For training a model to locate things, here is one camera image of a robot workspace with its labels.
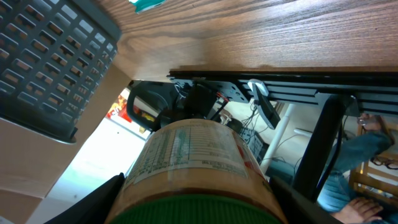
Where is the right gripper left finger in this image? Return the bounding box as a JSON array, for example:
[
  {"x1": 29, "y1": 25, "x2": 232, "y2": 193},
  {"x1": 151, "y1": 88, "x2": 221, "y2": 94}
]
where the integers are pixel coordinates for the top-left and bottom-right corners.
[{"x1": 45, "y1": 172, "x2": 125, "y2": 224}]

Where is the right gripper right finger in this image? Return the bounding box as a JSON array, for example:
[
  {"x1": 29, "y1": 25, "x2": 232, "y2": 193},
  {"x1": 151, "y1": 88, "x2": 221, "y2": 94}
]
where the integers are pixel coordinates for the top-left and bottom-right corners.
[{"x1": 269, "y1": 177, "x2": 342, "y2": 224}]

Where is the green lid white jar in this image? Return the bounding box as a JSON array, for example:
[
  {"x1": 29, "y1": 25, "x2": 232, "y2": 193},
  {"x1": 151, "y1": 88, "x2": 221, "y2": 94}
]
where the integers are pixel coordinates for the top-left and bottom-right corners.
[{"x1": 106, "y1": 119, "x2": 287, "y2": 223}]

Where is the green 3M gloves package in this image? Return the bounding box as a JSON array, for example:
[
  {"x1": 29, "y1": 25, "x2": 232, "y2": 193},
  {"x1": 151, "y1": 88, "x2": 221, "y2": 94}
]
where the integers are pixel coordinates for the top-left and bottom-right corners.
[{"x1": 129, "y1": 0, "x2": 166, "y2": 14}]

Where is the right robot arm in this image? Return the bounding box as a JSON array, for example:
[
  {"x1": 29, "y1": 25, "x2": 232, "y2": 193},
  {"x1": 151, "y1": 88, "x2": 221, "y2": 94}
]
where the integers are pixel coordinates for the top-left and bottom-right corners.
[{"x1": 53, "y1": 95, "x2": 355, "y2": 223}]

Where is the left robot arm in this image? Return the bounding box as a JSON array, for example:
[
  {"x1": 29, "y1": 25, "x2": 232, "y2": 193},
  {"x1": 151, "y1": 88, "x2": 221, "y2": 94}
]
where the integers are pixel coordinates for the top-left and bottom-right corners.
[{"x1": 126, "y1": 81, "x2": 228, "y2": 132}]

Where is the person's bare foot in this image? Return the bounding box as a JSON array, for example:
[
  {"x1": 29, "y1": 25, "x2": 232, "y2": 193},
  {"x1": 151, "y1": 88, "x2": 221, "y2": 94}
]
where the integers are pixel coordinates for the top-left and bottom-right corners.
[{"x1": 331, "y1": 197, "x2": 384, "y2": 223}]

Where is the white table leg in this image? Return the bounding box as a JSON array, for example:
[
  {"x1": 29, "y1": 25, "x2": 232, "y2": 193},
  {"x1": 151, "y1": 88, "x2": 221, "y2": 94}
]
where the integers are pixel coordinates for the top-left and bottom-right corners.
[{"x1": 260, "y1": 104, "x2": 295, "y2": 174}]

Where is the person's jeans leg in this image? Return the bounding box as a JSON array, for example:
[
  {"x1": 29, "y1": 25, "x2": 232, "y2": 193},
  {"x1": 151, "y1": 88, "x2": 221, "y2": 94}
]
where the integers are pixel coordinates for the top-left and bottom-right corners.
[{"x1": 317, "y1": 132, "x2": 392, "y2": 213}]

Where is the dark grey mesh basket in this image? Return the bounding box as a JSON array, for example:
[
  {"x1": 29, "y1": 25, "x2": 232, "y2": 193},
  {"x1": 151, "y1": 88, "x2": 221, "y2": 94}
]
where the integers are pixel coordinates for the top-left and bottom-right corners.
[{"x1": 1, "y1": 0, "x2": 121, "y2": 144}]

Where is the wooden chair frame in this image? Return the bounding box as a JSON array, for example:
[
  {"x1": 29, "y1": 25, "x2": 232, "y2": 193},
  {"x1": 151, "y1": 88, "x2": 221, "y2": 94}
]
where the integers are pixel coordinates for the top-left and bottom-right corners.
[{"x1": 349, "y1": 118, "x2": 397, "y2": 204}]

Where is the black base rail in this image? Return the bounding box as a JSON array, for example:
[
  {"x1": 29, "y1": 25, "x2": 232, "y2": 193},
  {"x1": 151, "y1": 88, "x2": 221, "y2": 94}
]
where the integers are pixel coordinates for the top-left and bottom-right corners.
[{"x1": 168, "y1": 70, "x2": 397, "y2": 116}]

